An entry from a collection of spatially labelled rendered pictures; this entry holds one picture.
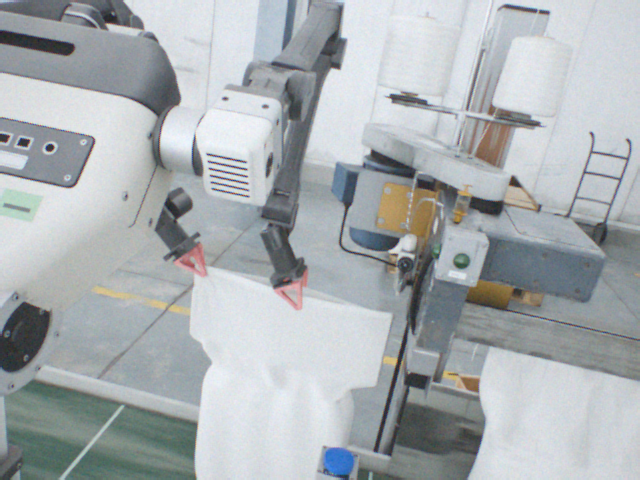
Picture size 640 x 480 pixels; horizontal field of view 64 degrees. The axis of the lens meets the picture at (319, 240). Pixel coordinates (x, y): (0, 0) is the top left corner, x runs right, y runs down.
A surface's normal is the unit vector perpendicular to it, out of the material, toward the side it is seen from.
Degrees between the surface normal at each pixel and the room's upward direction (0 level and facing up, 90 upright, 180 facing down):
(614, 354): 90
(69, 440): 0
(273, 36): 90
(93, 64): 50
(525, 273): 90
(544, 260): 90
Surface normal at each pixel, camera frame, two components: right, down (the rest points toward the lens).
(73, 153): -0.03, -0.34
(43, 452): 0.16, -0.92
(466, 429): -0.18, 0.33
